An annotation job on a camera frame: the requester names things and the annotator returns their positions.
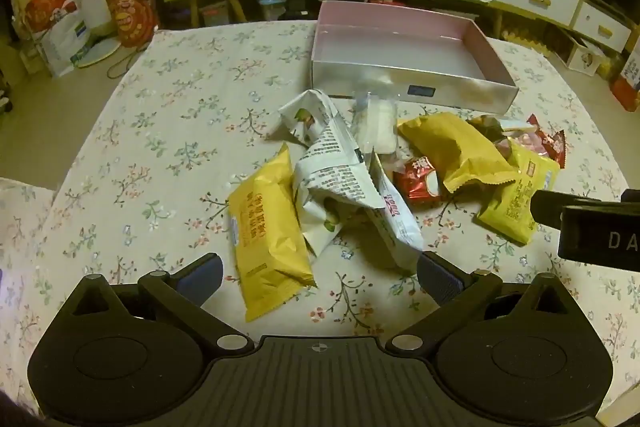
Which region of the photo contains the red white snack packet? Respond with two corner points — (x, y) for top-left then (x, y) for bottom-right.
(392, 156), (443, 206)

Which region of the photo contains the white text-print snack packet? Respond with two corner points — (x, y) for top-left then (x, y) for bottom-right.
(277, 89), (386, 263)

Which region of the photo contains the clear wafer cracker packet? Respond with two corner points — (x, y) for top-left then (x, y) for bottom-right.
(350, 89), (398, 158)

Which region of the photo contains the pink cardboard box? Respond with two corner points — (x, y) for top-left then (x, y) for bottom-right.
(311, 0), (519, 115)

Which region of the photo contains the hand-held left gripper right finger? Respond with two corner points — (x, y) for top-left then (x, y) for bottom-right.
(385, 251), (581, 354)

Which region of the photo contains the round white floor stand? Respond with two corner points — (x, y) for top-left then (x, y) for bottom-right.
(75, 34), (123, 68)

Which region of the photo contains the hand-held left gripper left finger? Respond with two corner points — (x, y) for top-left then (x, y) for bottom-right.
(60, 253), (256, 355)

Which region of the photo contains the white orange snack packet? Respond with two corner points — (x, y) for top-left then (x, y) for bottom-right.
(367, 152), (425, 275)

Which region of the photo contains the clear pink snack packet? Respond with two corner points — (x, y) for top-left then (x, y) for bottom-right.
(467, 114), (538, 162)

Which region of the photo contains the mustard yellow snack packet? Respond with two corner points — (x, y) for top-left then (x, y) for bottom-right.
(397, 112), (521, 194)

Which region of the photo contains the red printed bag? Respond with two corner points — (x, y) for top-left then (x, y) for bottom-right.
(100, 0), (158, 50)

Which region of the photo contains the blue lid storage bin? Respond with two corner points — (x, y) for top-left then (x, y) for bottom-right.
(257, 0), (288, 25)

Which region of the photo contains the large yellow snack packet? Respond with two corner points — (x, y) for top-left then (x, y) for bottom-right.
(227, 142), (317, 323)

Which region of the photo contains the white printed box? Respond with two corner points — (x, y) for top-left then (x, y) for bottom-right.
(555, 34), (608, 75)

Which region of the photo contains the egg tray stack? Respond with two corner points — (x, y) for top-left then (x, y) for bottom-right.
(505, 27), (546, 50)

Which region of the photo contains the white sack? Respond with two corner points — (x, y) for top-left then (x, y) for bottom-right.
(42, 0), (92, 78)

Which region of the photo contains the red flower-print snack packet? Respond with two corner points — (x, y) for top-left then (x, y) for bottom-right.
(527, 114), (567, 170)

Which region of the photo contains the yellow-green snack packet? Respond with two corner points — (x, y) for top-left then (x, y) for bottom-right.
(475, 142), (561, 247)

